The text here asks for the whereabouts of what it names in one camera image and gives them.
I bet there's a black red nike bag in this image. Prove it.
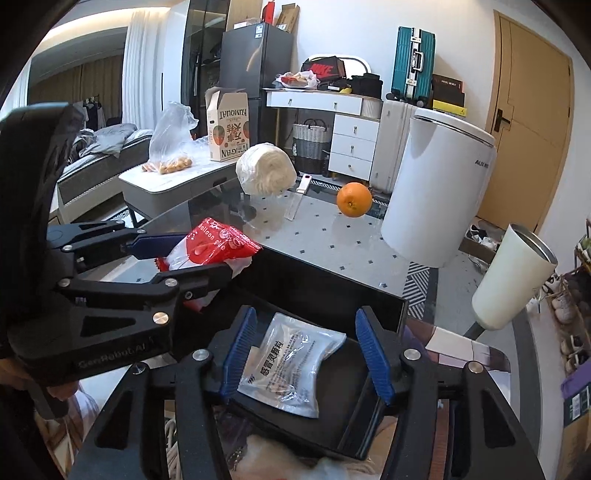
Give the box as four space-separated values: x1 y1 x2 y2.
301 56 346 83

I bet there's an anime print desk mat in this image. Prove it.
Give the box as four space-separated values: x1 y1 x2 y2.
403 317 512 479

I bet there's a clear plastic bag with fruit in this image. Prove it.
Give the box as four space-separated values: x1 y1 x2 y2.
141 102 208 175

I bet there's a teal suitcase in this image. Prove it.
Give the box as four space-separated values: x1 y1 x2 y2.
391 26 436 107

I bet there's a dark grey refrigerator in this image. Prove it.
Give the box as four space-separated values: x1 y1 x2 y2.
219 23 294 145

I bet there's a wooden door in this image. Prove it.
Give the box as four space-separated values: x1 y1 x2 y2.
478 11 574 233

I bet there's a black storage box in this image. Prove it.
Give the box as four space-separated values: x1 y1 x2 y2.
174 244 411 461

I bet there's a shoe rack with shoes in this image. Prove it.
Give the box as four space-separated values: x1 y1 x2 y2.
527 216 590 377

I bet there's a grey white side table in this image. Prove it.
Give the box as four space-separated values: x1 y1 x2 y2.
118 160 236 220

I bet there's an orange fruit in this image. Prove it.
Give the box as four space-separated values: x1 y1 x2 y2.
337 182 373 218

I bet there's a black yellow boxes stack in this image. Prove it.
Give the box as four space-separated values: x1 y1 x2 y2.
432 74 467 118

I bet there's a fruit carton box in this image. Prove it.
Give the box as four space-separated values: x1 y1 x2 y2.
205 87 250 162

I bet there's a person left hand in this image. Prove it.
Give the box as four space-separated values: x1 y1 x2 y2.
0 358 79 401

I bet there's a white desk with drawers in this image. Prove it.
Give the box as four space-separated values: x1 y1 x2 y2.
266 89 383 181

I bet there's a white handled knife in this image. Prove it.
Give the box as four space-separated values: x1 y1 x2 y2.
283 174 311 221

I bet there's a red snack packet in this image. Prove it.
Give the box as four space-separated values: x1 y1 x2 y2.
155 217 264 313

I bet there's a clear white medicine pouch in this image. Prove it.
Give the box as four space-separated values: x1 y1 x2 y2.
238 312 346 419

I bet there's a grey sofa with clothes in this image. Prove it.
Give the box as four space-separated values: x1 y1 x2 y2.
50 123 152 223

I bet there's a white suitcase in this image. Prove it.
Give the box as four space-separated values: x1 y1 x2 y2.
370 100 417 194

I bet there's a woven laundry basket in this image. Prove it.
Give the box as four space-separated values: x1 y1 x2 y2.
293 119 332 176

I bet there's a cream tumbler cup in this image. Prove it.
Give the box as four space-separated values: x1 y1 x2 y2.
472 224 558 330

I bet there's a large white cylindrical appliance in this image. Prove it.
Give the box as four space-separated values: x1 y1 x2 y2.
381 108 496 268

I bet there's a wrapped white cabbage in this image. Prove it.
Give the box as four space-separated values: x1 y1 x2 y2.
235 143 297 196

